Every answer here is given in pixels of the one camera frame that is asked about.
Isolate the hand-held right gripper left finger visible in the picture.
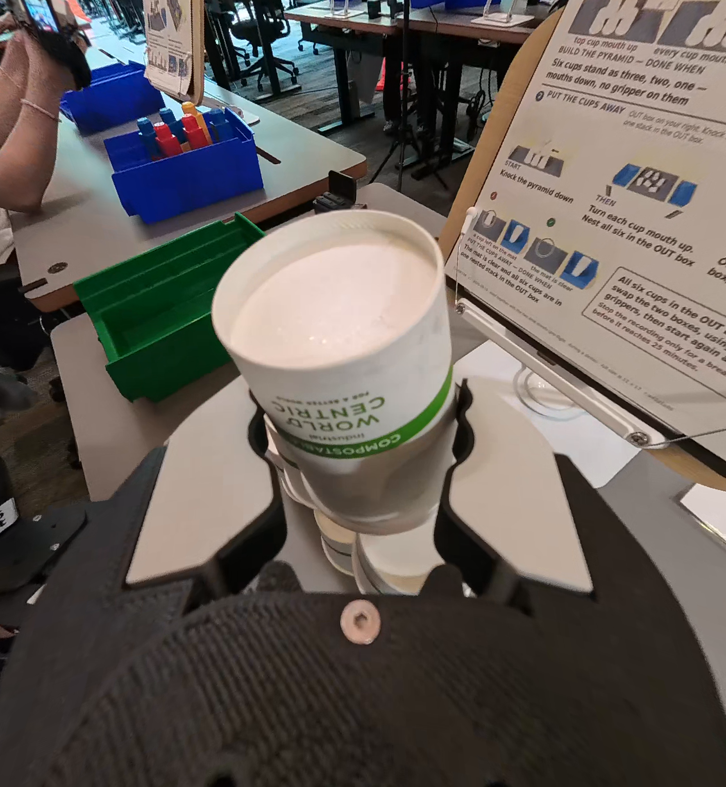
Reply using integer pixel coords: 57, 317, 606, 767
123, 376, 289, 596

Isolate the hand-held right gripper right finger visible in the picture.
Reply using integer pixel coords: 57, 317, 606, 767
432, 376, 595, 598

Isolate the green plastic bin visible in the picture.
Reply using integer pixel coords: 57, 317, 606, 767
73, 212, 267, 403

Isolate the another person's forearm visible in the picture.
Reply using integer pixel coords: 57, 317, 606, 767
0, 92, 63, 204

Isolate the wooden desk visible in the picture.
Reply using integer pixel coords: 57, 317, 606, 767
285, 0, 554, 133

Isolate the white board stand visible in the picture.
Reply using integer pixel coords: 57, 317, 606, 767
455, 298, 671, 487

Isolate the laminated paper sheet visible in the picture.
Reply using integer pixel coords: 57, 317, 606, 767
679, 482, 726, 549

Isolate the printed instruction board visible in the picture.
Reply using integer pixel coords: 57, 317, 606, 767
143, 0, 205, 105
438, 0, 726, 496

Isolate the large blue plastic bin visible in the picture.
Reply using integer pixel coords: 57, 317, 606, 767
103, 107, 265, 225

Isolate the black charging hub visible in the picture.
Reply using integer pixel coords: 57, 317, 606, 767
313, 170, 359, 214

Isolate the yellow toy peg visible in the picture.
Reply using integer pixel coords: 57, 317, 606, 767
180, 101, 207, 145

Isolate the wire page holder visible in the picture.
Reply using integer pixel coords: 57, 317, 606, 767
454, 206, 479, 311

